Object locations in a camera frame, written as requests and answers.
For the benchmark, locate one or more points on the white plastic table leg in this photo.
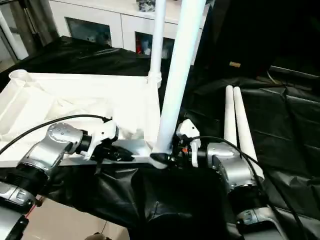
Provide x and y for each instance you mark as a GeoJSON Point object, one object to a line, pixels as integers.
{"type": "Point", "coordinates": [243, 125]}
{"type": "Point", "coordinates": [158, 37]}
{"type": "Point", "coordinates": [180, 62]}
{"type": "Point", "coordinates": [229, 112]}

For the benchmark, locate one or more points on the white plastic table top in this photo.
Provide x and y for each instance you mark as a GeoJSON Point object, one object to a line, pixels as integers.
{"type": "Point", "coordinates": [75, 87]}

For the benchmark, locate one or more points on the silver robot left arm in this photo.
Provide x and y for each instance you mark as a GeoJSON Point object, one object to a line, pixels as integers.
{"type": "Point", "coordinates": [50, 147]}

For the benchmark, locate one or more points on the small tan block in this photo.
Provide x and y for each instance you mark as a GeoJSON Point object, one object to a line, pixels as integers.
{"type": "Point", "coordinates": [235, 64]}

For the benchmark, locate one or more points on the small white jar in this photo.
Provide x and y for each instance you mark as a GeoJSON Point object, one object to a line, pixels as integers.
{"type": "Point", "coordinates": [147, 51]}

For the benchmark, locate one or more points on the black mat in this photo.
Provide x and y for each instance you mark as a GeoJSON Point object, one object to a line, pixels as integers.
{"type": "Point", "coordinates": [287, 125]}

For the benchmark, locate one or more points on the small red bottle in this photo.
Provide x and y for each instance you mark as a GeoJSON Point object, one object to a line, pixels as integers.
{"type": "Point", "coordinates": [138, 45]}

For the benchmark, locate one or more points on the white cabinet with glass doors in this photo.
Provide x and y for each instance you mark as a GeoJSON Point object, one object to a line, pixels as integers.
{"type": "Point", "coordinates": [100, 12]}

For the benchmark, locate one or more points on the black backdrop cloth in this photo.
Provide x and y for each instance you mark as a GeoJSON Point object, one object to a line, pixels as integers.
{"type": "Point", "coordinates": [262, 30]}

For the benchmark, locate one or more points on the shiny object on cabinet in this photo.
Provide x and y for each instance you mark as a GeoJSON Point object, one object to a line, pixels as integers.
{"type": "Point", "coordinates": [146, 5]}

